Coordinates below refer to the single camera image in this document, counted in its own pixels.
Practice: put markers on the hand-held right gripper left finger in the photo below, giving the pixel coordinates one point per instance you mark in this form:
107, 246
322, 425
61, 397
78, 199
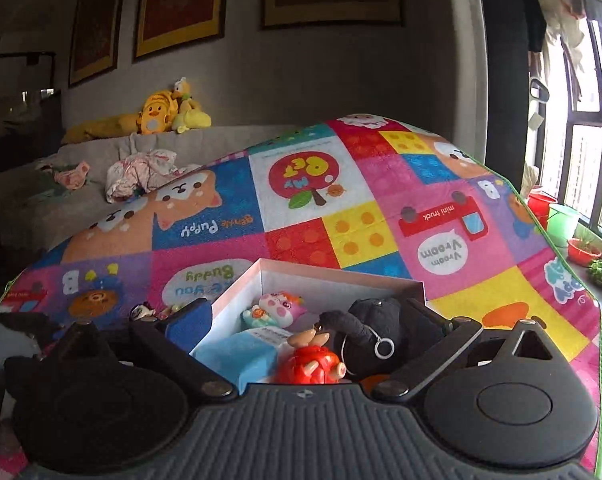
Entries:
188, 322

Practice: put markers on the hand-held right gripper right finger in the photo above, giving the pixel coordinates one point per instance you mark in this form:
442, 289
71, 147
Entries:
426, 321

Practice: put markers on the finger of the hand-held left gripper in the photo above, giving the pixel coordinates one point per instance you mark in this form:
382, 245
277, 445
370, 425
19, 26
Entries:
31, 328

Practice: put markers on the black plush toy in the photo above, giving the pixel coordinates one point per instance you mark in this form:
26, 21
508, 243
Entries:
376, 315

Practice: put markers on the blue packet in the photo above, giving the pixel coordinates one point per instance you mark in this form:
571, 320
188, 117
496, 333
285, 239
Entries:
246, 360

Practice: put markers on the pink pig toy figure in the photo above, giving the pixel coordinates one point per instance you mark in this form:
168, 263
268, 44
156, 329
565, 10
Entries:
281, 307

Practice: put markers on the white cardboard box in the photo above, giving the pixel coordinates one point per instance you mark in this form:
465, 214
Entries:
331, 285

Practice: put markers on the red plastic toy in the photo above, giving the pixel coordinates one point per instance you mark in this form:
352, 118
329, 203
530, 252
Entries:
306, 362

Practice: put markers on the colourful printed play mat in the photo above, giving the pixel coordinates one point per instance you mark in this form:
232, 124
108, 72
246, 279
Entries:
371, 240

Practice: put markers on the grey sofa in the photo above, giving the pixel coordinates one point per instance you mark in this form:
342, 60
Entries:
41, 215

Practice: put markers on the small pink cloth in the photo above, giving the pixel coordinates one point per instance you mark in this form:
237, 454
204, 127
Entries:
73, 175

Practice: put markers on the pink white clothing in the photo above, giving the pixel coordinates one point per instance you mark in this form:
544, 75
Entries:
136, 170

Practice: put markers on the red bucket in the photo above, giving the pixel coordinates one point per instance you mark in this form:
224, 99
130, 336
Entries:
541, 207

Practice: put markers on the green bucket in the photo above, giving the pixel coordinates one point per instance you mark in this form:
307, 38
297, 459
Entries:
562, 225

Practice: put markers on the red plant pot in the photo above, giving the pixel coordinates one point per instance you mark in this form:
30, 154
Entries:
583, 255

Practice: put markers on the yellow green duck plush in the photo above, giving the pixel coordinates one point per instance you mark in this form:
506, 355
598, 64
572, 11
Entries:
193, 117

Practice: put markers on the yellow duck backpack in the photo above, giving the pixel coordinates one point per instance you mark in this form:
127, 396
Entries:
156, 112

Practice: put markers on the yellow pillow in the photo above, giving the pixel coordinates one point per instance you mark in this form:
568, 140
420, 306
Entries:
101, 127

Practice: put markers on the black shelf unit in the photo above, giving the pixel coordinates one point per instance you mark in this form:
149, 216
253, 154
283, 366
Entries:
51, 115

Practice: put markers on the small paper tag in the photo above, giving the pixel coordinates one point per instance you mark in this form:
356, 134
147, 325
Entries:
536, 122

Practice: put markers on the dark curtain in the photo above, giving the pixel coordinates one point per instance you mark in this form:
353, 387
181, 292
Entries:
503, 60

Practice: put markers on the black window frame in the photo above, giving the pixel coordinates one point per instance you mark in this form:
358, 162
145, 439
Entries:
588, 121

